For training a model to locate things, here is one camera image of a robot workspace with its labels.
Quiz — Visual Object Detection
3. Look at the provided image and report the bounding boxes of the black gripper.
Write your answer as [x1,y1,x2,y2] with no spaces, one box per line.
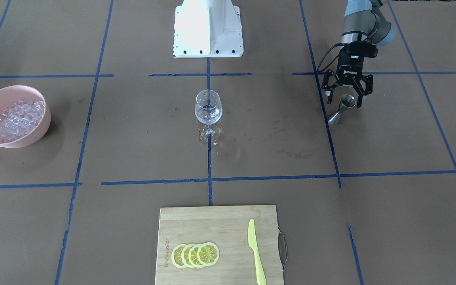
[321,40,378,108]

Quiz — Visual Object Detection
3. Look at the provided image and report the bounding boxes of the steel cocktail jigger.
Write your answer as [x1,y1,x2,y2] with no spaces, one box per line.
[328,94,357,125]

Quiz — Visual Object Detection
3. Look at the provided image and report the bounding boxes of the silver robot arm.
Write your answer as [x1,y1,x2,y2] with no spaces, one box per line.
[319,0,396,108]

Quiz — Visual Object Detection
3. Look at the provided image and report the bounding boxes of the clear wine glass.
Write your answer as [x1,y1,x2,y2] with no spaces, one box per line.
[195,89,223,143]

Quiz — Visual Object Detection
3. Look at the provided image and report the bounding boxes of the pile of clear ice cubes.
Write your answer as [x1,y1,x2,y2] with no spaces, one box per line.
[0,99,46,144]

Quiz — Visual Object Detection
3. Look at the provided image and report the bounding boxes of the bamboo cutting board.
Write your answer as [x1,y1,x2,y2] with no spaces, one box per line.
[154,205,284,285]

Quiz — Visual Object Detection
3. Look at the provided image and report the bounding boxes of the yellow plastic knife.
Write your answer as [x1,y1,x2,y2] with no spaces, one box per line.
[247,218,267,285]

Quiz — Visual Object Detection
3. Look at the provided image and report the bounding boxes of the lemon slice four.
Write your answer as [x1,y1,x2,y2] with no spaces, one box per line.
[197,242,220,266]

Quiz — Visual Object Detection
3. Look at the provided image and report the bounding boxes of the lemon slice three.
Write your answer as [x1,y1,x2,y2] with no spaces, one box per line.
[188,244,204,268]

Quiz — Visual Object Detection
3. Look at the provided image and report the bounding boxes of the lemon slice two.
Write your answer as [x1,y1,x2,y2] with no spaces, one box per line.
[181,243,196,268]

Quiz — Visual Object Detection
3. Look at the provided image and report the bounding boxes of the lemon slice one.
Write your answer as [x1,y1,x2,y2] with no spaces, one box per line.
[172,244,187,269]

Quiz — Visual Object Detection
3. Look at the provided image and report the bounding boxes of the pink bowl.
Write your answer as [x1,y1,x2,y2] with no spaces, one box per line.
[0,85,51,148]

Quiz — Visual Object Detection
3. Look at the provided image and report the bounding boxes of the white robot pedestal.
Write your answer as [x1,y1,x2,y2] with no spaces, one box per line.
[173,0,244,58]

